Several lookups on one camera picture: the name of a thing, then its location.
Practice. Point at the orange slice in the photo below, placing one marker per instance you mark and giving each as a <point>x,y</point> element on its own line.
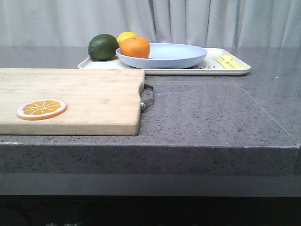
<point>41,109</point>

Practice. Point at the light blue plate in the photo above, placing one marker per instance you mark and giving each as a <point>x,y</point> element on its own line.
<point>167,55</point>

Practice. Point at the orange fruit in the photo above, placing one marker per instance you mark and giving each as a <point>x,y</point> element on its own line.
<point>135,47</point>

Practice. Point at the wooden cutting board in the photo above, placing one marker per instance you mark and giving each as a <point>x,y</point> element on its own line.
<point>99,101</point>

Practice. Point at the cream white tray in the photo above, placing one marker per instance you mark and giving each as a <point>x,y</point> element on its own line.
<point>209,66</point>

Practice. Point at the green lime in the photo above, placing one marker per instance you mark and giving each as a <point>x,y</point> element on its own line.
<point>103,47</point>

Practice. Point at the metal cutting board handle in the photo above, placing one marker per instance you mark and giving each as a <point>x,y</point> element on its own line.
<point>147,96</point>

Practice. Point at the grey curtain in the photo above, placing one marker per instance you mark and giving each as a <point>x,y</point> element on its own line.
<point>206,23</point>

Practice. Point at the yellow lemon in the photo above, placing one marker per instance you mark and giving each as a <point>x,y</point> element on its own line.
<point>126,35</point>

